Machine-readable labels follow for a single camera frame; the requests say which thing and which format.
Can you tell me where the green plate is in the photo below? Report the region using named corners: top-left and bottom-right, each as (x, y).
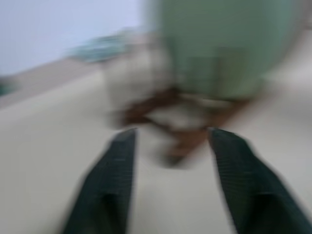
top-left (156, 0), bottom-right (303, 100)

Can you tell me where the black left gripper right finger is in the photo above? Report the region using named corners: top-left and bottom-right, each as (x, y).
top-left (208, 127), bottom-right (312, 234)

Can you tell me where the wooden dish rack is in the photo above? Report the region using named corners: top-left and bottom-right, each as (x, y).
top-left (107, 34), bottom-right (254, 166)

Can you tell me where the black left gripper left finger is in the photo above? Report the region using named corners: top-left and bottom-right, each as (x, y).
top-left (61, 128), bottom-right (137, 234)

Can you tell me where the blue plate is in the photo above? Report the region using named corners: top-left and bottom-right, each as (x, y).
top-left (67, 34), bottom-right (130, 63)

